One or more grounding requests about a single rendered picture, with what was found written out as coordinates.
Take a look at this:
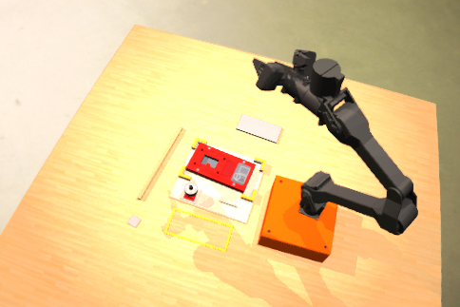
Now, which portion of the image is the black wheel with white hub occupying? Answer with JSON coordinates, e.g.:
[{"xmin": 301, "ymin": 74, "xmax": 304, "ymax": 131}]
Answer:
[{"xmin": 184, "ymin": 182, "xmax": 198, "ymax": 197}]

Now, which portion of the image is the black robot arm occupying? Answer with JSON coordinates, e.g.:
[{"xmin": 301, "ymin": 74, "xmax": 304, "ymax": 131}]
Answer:
[{"xmin": 288, "ymin": 49, "xmax": 419, "ymax": 236}]

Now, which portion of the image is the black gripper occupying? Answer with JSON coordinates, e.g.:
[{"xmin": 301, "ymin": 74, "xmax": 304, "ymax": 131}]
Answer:
[{"xmin": 253, "ymin": 58, "xmax": 311, "ymax": 104}]

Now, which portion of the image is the white flat rectangular block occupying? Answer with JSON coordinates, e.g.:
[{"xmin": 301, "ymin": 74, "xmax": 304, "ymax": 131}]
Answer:
[{"xmin": 236, "ymin": 114, "xmax": 282, "ymax": 144}]

